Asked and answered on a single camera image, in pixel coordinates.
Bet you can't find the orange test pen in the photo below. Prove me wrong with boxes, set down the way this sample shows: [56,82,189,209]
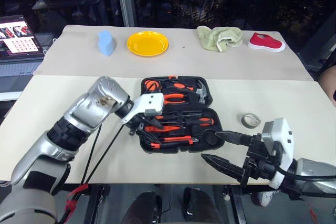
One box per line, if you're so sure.
[144,125,182,133]

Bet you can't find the open laptop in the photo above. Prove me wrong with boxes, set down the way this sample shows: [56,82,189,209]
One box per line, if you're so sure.
[0,14,46,78]

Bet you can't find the blue foam block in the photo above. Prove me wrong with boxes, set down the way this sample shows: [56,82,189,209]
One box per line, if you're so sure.
[97,30,116,57]

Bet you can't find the orange black utility knife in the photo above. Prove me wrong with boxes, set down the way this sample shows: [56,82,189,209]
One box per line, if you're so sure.
[149,135,199,149]

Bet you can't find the orange black tape measure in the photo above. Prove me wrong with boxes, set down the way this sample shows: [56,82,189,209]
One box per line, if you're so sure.
[143,79,162,94]

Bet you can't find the yellow plate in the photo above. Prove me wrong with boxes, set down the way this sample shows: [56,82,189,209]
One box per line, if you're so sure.
[127,31,170,57]

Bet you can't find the red cable tape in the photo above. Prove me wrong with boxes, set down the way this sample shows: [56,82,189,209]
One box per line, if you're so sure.
[65,183,89,217]

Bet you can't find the white side desk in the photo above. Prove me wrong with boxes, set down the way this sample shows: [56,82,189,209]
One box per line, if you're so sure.
[0,76,34,102]

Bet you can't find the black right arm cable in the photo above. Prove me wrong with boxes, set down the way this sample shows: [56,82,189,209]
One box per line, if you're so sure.
[285,173,336,183]

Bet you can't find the claw hammer with black handle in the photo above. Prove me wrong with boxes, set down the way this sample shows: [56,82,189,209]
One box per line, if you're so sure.
[164,79,209,104]

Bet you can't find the grey tape roll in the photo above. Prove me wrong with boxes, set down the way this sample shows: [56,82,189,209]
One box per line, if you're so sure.
[241,113,261,129]

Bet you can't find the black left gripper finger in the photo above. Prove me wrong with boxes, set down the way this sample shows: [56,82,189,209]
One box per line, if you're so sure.
[139,129,158,144]
[148,118,163,129]

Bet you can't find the black metal table leg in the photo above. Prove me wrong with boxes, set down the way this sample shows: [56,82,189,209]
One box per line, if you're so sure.
[223,186,249,224]
[83,184,111,224]

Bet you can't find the beige paper table sheet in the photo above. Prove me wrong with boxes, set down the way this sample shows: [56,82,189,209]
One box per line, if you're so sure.
[33,24,314,82]

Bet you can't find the dark rounded shape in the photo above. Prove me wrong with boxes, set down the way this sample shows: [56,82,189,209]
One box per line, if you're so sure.
[122,191,163,224]
[183,187,224,224]

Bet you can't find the grey sneaker with red trim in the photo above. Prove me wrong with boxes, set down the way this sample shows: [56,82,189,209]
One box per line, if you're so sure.
[251,189,279,208]

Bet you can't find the orange handled pliers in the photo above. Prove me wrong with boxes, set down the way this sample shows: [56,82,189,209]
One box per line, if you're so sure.
[163,92,190,108]

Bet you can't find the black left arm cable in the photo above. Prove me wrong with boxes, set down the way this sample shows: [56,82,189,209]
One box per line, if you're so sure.
[59,119,125,224]

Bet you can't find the cream table cover sheet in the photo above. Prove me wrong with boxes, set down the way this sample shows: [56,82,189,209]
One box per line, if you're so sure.
[0,74,336,185]

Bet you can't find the green towel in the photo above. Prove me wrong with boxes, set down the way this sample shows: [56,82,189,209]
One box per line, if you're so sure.
[196,26,244,53]

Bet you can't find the orange black handled screwdriver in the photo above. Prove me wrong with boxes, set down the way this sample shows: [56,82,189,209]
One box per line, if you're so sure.
[162,117,213,128]
[154,112,207,120]

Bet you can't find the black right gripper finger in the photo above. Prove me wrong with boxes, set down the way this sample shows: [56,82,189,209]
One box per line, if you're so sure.
[214,131,253,146]
[201,154,246,182]

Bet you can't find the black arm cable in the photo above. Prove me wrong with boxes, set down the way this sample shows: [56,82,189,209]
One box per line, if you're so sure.
[285,173,336,183]
[59,119,125,224]

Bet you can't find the black tool case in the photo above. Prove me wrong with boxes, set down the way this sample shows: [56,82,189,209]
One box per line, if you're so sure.
[139,76,226,154]

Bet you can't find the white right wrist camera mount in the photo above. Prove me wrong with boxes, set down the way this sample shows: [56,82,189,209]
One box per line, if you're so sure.
[261,117,293,190]

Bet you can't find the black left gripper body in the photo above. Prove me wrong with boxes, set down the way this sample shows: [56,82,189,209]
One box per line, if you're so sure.
[127,113,152,137]

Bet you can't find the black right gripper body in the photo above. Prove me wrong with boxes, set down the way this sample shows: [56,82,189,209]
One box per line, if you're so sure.
[240,133,279,188]

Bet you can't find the red child's shoe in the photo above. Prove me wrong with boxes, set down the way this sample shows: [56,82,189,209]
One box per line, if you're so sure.
[248,31,286,53]

